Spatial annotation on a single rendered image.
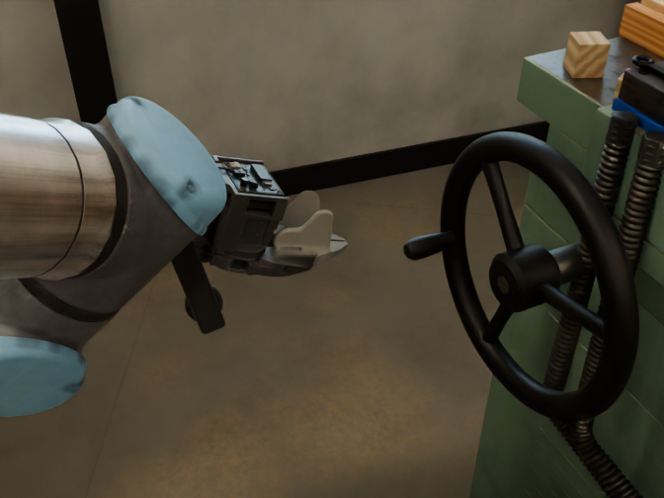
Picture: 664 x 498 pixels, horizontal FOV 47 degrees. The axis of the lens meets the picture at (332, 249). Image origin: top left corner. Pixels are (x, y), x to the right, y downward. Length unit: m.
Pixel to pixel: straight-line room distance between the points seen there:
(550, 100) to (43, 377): 0.67
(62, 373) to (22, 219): 0.17
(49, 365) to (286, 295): 1.47
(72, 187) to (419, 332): 1.52
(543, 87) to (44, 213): 0.71
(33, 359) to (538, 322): 0.76
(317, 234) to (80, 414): 1.12
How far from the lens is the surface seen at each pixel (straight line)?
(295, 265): 0.71
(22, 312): 0.51
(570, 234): 1.00
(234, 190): 0.66
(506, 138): 0.73
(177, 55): 2.05
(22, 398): 0.56
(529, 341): 1.14
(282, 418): 1.68
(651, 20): 1.06
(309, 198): 0.75
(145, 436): 1.69
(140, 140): 0.44
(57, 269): 0.43
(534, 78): 0.99
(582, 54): 0.95
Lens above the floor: 1.29
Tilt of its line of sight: 38 degrees down
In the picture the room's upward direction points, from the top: straight up
